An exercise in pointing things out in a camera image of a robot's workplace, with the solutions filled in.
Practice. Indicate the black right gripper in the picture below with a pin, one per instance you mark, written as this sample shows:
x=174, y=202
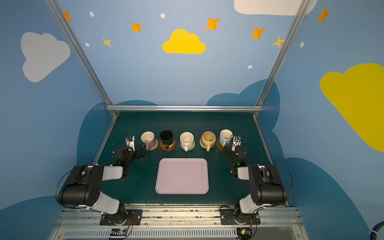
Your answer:
x=229, y=150

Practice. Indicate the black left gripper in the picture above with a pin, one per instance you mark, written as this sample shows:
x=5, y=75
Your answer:
x=139, y=152

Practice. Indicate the light blue mug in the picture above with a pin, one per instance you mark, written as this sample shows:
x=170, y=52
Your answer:
x=225, y=137

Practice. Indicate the purple mug cream inside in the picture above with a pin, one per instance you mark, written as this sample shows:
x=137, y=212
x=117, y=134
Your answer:
x=147, y=136

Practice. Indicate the yellow mug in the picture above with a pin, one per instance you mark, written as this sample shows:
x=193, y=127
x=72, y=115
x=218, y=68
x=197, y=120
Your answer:
x=209, y=136

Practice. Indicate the beige woven coaster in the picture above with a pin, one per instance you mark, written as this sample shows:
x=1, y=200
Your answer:
x=206, y=145

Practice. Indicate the black mug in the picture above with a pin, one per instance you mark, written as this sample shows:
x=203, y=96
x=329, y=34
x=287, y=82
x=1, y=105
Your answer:
x=167, y=137

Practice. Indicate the grey woven coaster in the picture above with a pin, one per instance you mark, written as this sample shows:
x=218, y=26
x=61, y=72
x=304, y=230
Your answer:
x=187, y=146

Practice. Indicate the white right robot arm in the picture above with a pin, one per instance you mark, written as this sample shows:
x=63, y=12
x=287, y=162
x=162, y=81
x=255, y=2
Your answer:
x=266, y=185

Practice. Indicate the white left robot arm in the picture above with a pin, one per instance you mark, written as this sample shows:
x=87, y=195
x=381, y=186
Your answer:
x=83, y=189

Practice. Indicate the tan woven coaster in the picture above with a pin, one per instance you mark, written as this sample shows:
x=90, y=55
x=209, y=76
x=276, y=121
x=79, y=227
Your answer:
x=151, y=145

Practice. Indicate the lilac serving tray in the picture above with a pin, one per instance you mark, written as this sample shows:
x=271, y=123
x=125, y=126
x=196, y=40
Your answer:
x=182, y=176

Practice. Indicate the left circuit board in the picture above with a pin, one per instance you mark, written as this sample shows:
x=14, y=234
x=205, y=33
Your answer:
x=118, y=234

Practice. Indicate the circuit board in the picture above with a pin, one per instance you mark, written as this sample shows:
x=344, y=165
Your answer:
x=244, y=234
x=118, y=234

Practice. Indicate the right circuit board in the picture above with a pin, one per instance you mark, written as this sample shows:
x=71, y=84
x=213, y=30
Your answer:
x=244, y=234

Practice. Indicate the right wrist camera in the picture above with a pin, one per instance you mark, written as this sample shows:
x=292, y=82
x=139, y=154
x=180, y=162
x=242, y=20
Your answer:
x=239, y=152

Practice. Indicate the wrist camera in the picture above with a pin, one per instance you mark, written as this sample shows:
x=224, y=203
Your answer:
x=239, y=152
x=124, y=154

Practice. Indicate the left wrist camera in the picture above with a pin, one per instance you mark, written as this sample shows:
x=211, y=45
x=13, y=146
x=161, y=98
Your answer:
x=124, y=154

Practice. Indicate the horizontal aluminium frame rail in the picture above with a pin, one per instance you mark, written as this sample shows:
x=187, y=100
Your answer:
x=137, y=108

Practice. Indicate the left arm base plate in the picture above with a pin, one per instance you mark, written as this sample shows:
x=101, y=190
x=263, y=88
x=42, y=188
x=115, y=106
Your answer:
x=125, y=218

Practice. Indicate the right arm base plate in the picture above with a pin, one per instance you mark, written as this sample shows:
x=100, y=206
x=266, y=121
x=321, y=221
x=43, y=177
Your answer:
x=234, y=217

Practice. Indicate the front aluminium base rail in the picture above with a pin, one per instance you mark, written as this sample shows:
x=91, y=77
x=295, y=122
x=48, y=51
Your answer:
x=177, y=222

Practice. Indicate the left aluminium frame post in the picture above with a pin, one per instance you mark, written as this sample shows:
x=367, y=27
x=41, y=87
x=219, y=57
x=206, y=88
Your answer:
x=59, y=15

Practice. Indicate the aluminium frame post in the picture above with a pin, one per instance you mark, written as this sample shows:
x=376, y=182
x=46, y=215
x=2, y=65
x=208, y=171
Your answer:
x=59, y=15
x=292, y=32

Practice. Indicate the right aluminium frame post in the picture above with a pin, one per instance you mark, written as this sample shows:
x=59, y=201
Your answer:
x=292, y=32

